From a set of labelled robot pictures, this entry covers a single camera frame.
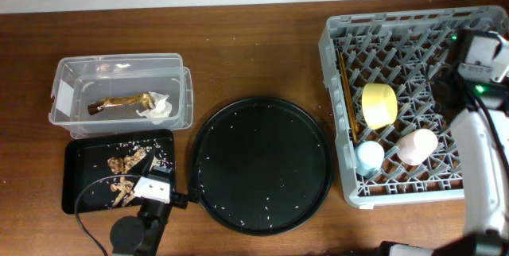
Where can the blue cup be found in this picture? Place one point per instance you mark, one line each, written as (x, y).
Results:
(369, 157)

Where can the pink cup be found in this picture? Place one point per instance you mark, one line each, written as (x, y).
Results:
(416, 147)

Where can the round black serving tray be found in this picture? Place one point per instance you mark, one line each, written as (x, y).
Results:
(260, 166)

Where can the food scraps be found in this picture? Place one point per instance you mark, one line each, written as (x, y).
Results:
(123, 186)

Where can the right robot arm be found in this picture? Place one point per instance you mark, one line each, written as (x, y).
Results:
(481, 137)

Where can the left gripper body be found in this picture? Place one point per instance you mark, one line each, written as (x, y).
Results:
(178, 199)

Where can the yellow bowl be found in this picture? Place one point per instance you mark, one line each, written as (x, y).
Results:
(379, 105)

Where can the gold brown snack wrapper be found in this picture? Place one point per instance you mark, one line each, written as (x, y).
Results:
(143, 99)

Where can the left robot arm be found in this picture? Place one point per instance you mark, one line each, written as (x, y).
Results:
(142, 234)

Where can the grey dishwasher rack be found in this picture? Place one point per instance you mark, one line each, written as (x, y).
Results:
(400, 49)

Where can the black rectangular tray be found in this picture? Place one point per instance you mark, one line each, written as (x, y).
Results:
(85, 161)

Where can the clear plastic bin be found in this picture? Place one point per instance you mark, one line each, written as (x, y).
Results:
(81, 81)

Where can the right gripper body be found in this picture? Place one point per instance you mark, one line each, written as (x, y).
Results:
(503, 86)

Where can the white tissue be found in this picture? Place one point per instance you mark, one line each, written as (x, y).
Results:
(159, 107)

